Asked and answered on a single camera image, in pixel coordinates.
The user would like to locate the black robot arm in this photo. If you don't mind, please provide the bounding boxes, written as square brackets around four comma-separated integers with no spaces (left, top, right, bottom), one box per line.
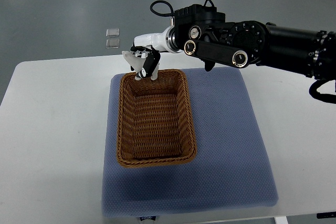
[150,0,335,103]

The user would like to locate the upper metal floor plate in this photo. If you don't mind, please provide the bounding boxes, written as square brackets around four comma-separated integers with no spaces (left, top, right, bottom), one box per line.
[106,28,120,37]

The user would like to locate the brown wicker basket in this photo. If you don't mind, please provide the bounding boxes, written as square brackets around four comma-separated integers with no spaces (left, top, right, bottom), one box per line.
[116,69,197,168]

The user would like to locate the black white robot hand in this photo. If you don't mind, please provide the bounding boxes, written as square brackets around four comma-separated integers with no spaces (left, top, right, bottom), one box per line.
[131,26,179,80]

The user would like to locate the white toy polar bear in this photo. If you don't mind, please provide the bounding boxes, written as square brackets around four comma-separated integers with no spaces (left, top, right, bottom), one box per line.
[122,51,160,80]

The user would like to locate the blue-grey foam mat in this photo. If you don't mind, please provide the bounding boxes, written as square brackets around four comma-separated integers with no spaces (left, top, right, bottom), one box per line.
[102,67,278,218]

